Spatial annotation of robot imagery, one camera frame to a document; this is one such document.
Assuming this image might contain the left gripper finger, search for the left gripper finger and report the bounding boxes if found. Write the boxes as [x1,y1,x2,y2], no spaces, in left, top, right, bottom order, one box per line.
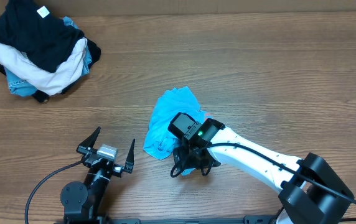
[78,126,101,149]
[125,139,135,166]

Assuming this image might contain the black garment under pile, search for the black garment under pile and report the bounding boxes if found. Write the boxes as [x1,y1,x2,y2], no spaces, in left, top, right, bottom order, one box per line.
[0,39,101,103]

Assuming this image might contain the cream white garment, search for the cream white garment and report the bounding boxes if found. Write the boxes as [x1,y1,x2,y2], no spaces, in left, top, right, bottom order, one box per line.
[0,38,87,95]

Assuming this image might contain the black garment on pile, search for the black garment on pile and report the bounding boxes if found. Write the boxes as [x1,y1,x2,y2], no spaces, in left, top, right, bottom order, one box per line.
[0,0,84,73]

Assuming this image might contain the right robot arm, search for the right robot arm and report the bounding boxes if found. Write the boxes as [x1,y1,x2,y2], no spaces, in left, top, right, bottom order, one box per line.
[168,113,354,224]

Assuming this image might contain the blue denim jeans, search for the blue denim jeans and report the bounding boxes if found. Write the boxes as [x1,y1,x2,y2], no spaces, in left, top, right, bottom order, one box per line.
[0,14,94,96]

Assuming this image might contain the light blue printed t-shirt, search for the light blue printed t-shirt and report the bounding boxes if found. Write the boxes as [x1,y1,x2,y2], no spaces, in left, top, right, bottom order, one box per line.
[143,86,212,160]

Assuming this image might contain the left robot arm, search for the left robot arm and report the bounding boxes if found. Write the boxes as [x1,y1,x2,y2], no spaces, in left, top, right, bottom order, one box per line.
[60,127,135,223]

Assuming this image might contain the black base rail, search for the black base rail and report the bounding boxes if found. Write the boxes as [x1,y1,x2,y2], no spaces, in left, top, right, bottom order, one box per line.
[55,215,277,224]

